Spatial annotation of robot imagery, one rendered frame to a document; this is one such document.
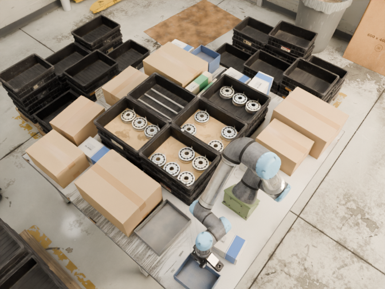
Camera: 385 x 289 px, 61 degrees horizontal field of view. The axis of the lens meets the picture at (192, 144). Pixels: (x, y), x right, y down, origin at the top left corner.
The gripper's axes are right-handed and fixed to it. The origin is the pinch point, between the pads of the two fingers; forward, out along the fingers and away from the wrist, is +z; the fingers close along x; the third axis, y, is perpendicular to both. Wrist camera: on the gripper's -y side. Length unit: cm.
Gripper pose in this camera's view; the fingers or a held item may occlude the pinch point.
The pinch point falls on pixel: (205, 264)
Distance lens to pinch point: 186.1
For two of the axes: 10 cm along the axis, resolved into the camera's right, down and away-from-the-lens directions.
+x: -6.0, 6.5, -4.7
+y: -8.0, -4.9, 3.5
